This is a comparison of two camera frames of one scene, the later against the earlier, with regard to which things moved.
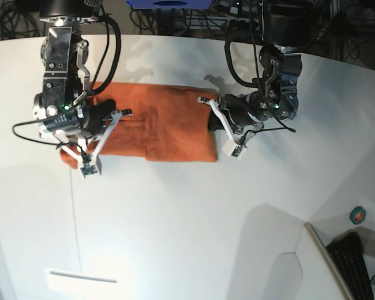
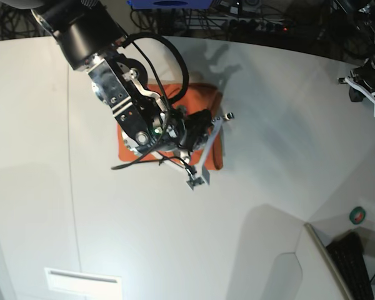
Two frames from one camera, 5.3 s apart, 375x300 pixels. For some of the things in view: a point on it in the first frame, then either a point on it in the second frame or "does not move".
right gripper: [276, 97] → [372, 75]
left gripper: [57, 110] → [147, 125]
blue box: [170, 4] does not move
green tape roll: [357, 215] does not move
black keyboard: [347, 252] does not move
